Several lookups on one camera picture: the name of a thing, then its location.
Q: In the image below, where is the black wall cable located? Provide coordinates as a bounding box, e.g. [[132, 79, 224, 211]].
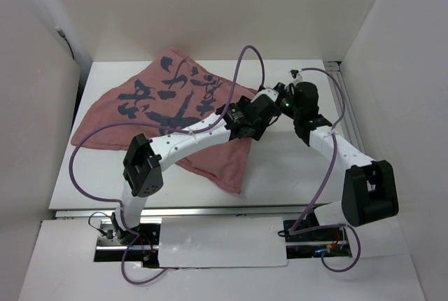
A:
[[55, 26, 76, 60]]

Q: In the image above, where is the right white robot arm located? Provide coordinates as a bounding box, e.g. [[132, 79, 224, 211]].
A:
[[274, 82, 399, 234]]

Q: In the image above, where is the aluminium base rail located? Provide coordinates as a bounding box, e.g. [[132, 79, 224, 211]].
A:
[[54, 204, 353, 270]]

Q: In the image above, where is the red patterned pillowcase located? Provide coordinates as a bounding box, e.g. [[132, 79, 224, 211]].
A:
[[71, 48, 256, 194]]

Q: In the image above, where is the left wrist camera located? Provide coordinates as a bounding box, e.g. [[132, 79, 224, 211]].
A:
[[257, 87, 279, 102]]

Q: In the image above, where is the right aluminium side rail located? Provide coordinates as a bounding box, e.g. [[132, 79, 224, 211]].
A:
[[323, 59, 367, 155]]

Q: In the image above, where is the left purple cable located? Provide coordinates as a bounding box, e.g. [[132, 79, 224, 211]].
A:
[[69, 45, 265, 285]]

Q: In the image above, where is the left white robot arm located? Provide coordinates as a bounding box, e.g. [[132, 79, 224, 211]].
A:
[[112, 88, 281, 245]]

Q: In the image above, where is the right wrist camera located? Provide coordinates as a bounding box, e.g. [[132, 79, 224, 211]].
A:
[[289, 69, 303, 85]]

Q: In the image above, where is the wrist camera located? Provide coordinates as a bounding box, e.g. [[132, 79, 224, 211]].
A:
[[289, 69, 303, 85], [257, 87, 279, 102]]

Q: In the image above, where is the white cover plate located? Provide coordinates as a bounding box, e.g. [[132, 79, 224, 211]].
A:
[[157, 216, 288, 268]]

